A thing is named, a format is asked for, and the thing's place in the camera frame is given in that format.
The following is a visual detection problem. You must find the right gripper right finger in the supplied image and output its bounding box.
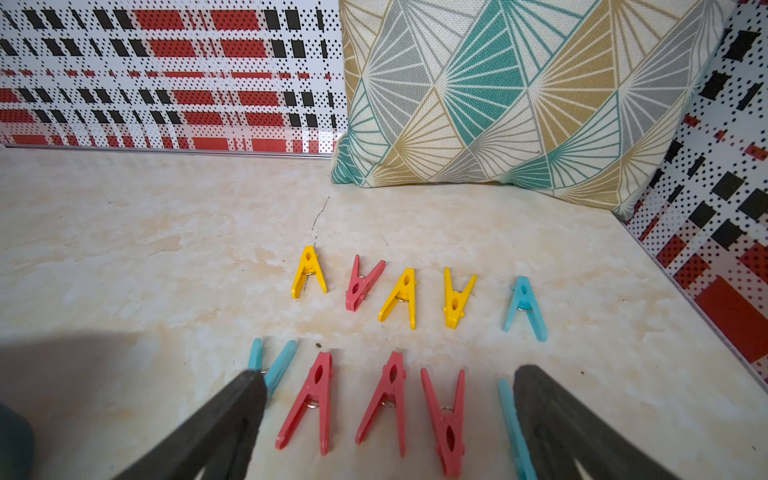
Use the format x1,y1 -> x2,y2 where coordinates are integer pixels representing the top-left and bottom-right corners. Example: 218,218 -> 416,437
513,365 -> 676,479

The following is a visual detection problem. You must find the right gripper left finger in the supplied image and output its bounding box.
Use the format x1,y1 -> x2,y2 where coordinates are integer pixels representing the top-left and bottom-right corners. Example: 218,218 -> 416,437
117,370 -> 267,479

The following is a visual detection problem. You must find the cyan clothespin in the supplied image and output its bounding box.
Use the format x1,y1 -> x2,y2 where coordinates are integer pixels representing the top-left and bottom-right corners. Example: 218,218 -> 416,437
497,379 -> 538,480
502,276 -> 548,342
247,338 -> 298,398

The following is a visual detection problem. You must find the red clothespin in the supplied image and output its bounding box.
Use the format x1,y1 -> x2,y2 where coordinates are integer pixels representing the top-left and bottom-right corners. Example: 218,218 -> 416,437
420,368 -> 466,478
355,351 -> 407,457
345,255 -> 386,312
275,352 -> 334,456

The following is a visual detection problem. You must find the yellow clothespin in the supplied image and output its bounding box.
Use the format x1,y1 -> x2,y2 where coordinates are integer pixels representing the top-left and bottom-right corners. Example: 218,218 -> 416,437
378,268 -> 418,330
443,267 -> 477,329
291,245 -> 328,299

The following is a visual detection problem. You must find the teal plastic storage tray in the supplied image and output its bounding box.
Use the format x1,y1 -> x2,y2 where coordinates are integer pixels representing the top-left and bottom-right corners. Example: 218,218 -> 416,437
1,404 -> 35,479

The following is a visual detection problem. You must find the patterned green yellow pillow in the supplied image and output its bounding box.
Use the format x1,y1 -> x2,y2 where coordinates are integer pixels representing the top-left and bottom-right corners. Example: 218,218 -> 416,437
331,0 -> 735,220

